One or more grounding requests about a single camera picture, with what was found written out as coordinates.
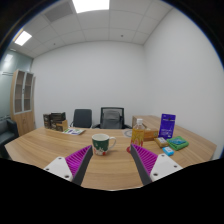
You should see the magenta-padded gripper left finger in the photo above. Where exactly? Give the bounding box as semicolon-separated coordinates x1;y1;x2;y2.
43;144;94;186

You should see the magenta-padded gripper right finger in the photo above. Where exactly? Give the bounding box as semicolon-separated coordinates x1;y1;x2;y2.
129;143;184;186

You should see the yellow-labelled tea bottle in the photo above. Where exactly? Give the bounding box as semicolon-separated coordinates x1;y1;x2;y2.
130;118;146;148

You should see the small tan box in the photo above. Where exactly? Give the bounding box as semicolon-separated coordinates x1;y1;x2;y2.
153;136;170;149

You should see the small light blue box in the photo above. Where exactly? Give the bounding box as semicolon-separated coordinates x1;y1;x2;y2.
161;146;175;157

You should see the orange box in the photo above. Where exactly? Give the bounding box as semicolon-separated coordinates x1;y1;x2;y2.
143;128;160;142

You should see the green white-lined mug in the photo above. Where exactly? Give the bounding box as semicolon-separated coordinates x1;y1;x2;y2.
91;133;118;157

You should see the green and white leaflet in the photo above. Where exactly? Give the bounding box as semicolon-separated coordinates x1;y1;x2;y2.
62;127;87;136

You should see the white paper with circle print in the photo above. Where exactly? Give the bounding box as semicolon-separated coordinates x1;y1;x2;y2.
121;129;134;139

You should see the green flat packet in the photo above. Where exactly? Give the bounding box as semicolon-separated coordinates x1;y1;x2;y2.
166;135;190;151

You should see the small brown cardboard box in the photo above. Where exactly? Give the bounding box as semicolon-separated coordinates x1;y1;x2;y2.
54;119;69;133

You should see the wooden side desk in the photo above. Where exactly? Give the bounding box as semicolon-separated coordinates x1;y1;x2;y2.
131;115;162;132

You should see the purple standing pouch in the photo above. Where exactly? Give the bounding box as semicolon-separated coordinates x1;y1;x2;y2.
158;113;177;140

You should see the black solid-back office chair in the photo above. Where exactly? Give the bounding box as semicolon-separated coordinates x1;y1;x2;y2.
69;108;94;129

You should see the large dark brown box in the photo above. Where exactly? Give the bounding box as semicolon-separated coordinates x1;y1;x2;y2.
49;111;67;130

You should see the black mesh-back office chair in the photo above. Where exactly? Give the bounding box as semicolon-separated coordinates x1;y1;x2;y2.
92;106;133;130

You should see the wooden glass-door shelf cabinet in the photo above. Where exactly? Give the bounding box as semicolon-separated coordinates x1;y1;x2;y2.
9;68;37;137

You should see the small rectangular ceiling light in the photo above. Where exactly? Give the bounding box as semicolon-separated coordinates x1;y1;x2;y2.
13;30;33;47

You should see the grey ceiling air vent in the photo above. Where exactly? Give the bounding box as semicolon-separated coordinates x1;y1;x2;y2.
43;0;75;23

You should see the large rectangular ceiling light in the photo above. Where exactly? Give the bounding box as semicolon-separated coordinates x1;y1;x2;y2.
71;0;111;14

